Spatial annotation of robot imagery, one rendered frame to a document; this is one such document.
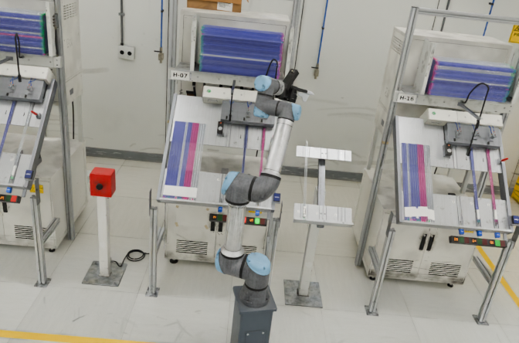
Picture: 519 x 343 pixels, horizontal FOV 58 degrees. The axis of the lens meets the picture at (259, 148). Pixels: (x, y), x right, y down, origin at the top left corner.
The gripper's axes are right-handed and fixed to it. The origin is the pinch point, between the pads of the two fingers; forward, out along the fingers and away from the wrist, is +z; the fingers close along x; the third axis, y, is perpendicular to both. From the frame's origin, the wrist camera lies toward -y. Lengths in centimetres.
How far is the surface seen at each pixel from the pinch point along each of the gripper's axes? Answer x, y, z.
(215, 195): -44, 71, 3
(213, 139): -63, 41, 10
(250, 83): -57, 1, 24
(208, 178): -53, 63, 3
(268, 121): -41, 22, 31
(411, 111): 14, -7, 112
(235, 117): -57, 24, 18
